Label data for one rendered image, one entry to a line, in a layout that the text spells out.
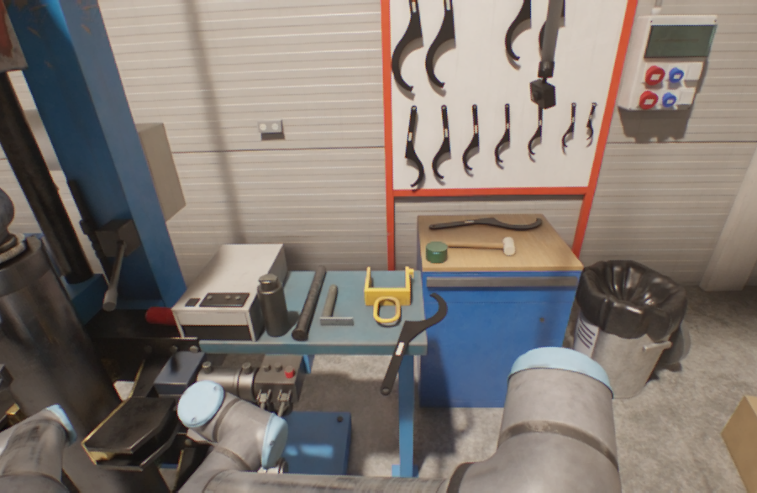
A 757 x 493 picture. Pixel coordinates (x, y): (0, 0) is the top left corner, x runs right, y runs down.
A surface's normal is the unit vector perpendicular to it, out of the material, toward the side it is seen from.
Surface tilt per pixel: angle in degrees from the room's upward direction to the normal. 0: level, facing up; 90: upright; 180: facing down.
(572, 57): 90
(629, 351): 93
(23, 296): 90
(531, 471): 21
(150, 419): 0
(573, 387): 6
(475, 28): 90
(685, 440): 0
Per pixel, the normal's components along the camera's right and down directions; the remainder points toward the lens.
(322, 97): -0.04, 0.48
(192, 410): -0.13, -0.69
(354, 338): -0.04, -0.88
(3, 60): 0.98, 0.07
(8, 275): 0.86, 0.22
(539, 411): -0.43, -0.86
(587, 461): 0.26, -0.67
